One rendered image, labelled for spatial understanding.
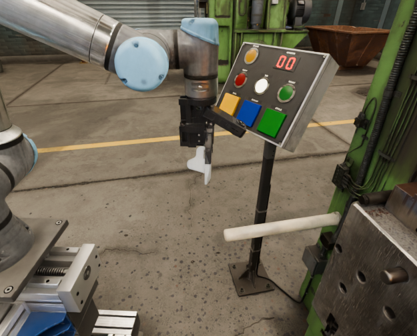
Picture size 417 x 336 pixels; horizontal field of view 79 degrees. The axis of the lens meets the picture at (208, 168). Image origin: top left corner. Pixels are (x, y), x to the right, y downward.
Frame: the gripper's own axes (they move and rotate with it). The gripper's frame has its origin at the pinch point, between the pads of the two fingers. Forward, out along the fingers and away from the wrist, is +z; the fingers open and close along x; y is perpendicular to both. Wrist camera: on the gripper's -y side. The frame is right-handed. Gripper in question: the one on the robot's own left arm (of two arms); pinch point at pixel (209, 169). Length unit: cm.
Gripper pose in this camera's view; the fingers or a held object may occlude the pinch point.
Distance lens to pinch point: 68.9
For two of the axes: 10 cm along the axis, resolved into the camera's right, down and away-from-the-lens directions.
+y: -10.0, -0.3, 0.4
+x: -0.5, 5.4, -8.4
